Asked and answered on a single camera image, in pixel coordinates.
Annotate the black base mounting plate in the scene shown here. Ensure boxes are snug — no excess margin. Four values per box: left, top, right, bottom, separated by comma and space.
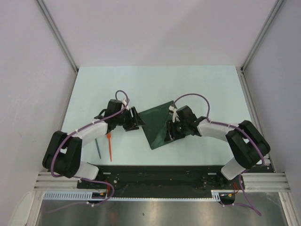
48, 164, 276, 198

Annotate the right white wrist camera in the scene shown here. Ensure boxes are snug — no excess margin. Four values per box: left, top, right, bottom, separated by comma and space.
168, 105, 180, 122

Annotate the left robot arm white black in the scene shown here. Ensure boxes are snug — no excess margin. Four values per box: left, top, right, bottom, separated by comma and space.
42, 99, 145, 188

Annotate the right aluminium frame post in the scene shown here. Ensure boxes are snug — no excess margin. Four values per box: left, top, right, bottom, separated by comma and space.
240, 0, 286, 72

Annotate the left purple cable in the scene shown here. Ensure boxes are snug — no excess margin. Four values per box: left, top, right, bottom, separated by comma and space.
46, 90, 131, 212

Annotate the left aluminium frame post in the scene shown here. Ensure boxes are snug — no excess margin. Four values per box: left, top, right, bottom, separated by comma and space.
34, 0, 79, 74

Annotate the orange plastic fork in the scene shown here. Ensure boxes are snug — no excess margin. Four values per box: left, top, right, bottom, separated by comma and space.
106, 133, 112, 162

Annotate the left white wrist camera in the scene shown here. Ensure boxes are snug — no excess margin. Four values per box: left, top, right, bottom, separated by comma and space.
121, 98, 130, 111

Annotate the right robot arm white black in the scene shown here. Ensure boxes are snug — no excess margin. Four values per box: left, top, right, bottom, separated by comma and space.
165, 105, 270, 189

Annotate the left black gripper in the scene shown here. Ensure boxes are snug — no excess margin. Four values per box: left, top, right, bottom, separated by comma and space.
114, 106, 146, 131

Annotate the dark green cloth napkin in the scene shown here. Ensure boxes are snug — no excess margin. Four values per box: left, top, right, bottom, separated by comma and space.
139, 100, 174, 150

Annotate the aluminium frame post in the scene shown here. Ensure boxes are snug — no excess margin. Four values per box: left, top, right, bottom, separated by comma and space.
240, 0, 286, 72
34, 0, 79, 74

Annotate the right aluminium table rail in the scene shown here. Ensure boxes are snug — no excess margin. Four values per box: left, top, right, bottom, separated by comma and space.
236, 67, 275, 165

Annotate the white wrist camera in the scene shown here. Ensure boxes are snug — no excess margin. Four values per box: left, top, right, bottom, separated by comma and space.
121, 98, 130, 111
168, 105, 180, 122

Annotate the teal plastic utensil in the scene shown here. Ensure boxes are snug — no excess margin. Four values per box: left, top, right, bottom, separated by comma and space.
95, 138, 102, 160

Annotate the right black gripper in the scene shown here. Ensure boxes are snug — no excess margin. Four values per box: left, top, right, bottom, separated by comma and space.
165, 119, 188, 142

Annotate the front aluminium extrusion rail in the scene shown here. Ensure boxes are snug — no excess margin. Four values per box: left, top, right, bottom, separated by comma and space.
34, 172, 291, 192

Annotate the white slotted cable duct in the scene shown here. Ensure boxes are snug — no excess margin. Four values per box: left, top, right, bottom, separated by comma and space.
43, 190, 235, 202

